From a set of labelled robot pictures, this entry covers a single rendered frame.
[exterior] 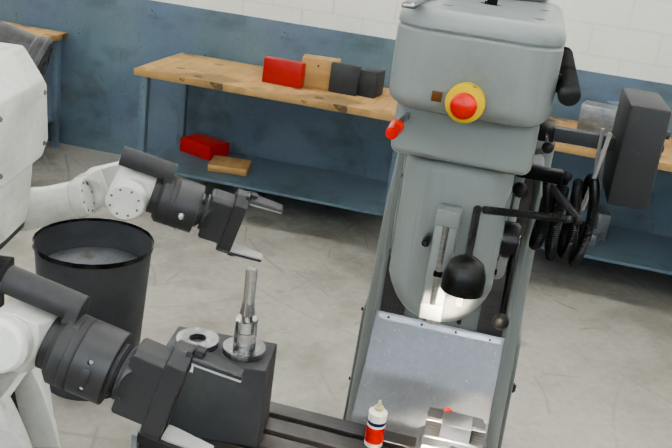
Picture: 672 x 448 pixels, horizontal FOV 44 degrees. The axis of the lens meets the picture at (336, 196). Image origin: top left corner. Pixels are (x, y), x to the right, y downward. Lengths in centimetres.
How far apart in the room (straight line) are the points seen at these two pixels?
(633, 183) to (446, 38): 63
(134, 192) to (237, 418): 59
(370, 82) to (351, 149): 79
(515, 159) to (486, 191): 9
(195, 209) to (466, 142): 47
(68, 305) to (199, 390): 83
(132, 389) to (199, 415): 83
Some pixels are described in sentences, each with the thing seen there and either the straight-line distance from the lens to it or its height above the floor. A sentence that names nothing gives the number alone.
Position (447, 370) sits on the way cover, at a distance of 209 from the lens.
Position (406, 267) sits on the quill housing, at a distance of 154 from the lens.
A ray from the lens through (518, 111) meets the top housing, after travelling 131.
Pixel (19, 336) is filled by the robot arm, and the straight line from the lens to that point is 99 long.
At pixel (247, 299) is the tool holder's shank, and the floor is 124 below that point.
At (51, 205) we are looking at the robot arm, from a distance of 152.
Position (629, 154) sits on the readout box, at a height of 163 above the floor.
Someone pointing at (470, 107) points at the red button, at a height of 176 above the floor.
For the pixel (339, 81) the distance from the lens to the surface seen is 540.
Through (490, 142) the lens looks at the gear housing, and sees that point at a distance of 142.
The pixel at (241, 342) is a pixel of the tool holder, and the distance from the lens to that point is 176.
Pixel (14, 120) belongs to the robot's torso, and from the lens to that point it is 121.
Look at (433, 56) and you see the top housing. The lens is 130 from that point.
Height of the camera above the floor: 202
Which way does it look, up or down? 19 degrees down
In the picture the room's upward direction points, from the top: 8 degrees clockwise
